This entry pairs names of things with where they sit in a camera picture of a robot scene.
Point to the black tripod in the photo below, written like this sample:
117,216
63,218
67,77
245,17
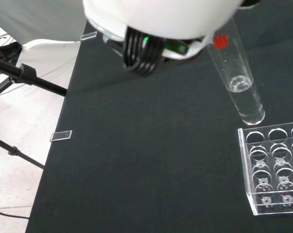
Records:
27,72

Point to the black bench cloth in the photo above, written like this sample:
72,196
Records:
149,145

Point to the clear plastic test tube rack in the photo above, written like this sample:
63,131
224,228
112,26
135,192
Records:
266,145

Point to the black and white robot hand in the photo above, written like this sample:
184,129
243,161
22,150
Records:
161,17

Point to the clear cloth clip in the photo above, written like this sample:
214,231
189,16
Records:
61,136
88,36

